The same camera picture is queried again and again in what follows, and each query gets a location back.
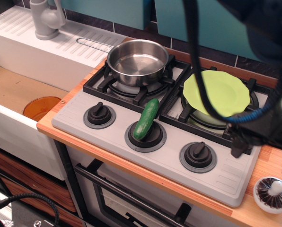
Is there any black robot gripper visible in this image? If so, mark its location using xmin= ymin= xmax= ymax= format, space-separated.
xmin=225 ymin=114 xmax=282 ymax=175

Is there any white toy mushroom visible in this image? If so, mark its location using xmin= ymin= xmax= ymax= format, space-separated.
xmin=253 ymin=177 xmax=282 ymax=214

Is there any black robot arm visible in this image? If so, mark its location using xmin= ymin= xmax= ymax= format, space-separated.
xmin=219 ymin=0 xmax=282 ymax=149

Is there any grey toy stove top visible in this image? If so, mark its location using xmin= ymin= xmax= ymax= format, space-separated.
xmin=52 ymin=88 xmax=261 ymax=207

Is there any black right stove knob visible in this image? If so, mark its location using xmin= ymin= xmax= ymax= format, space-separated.
xmin=179 ymin=142 xmax=217 ymax=174

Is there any black stove knob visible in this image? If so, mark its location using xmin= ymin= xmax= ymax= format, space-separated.
xmin=83 ymin=102 xmax=116 ymax=130
xmin=179 ymin=142 xmax=217 ymax=174
xmin=124 ymin=121 xmax=167 ymax=153

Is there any light green plastic plate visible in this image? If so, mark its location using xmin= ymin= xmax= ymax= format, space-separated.
xmin=183 ymin=70 xmax=250 ymax=117

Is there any black middle stove knob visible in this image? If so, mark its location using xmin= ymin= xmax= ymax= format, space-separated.
xmin=124 ymin=121 xmax=167 ymax=153

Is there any green toy pickle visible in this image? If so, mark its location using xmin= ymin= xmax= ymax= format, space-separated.
xmin=132 ymin=98 xmax=159 ymax=140

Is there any stainless steel pot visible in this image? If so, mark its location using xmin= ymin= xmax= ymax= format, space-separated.
xmin=76 ymin=37 xmax=169 ymax=87

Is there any black left stove knob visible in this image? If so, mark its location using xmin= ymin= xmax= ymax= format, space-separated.
xmin=83 ymin=102 xmax=116 ymax=130

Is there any black right burner grate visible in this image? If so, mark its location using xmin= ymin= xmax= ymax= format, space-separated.
xmin=159 ymin=67 xmax=273 ymax=148

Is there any black burner grate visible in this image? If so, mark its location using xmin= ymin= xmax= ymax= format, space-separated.
xmin=83 ymin=55 xmax=191 ymax=114
xmin=159 ymin=67 xmax=273 ymax=148

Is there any toy oven door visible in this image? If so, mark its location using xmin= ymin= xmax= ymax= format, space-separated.
xmin=67 ymin=147 xmax=235 ymax=227

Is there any black left burner grate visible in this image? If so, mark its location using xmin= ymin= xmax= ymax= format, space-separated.
xmin=83 ymin=55 xmax=191 ymax=114

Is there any wooden drawer front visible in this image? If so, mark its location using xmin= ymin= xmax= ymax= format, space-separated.
xmin=0 ymin=149 xmax=84 ymax=227

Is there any grey toy faucet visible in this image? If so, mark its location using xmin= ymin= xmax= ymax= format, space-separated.
xmin=30 ymin=0 xmax=66 ymax=40

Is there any white toy sink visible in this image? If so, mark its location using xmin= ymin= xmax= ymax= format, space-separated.
xmin=0 ymin=6 xmax=124 ymax=180

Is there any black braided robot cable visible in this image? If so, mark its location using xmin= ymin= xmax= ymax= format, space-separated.
xmin=182 ymin=0 xmax=282 ymax=123

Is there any black oven door handle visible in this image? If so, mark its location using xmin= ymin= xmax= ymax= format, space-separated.
xmin=74 ymin=159 xmax=191 ymax=227

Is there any black cable lower left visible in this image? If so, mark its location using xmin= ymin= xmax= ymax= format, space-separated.
xmin=0 ymin=192 xmax=60 ymax=227

